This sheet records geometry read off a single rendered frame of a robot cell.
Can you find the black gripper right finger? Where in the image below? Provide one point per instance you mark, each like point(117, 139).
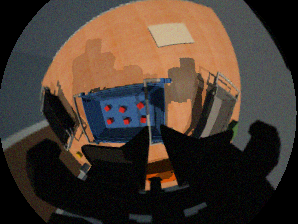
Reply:
point(186, 152)

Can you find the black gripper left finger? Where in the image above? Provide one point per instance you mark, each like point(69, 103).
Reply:
point(132, 156)

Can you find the grey cylinder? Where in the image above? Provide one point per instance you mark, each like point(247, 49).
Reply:
point(84, 168)

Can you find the small green block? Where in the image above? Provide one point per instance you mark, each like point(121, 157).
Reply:
point(233, 125)

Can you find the blue plastic tray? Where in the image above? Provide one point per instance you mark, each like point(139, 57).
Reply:
point(128, 97)

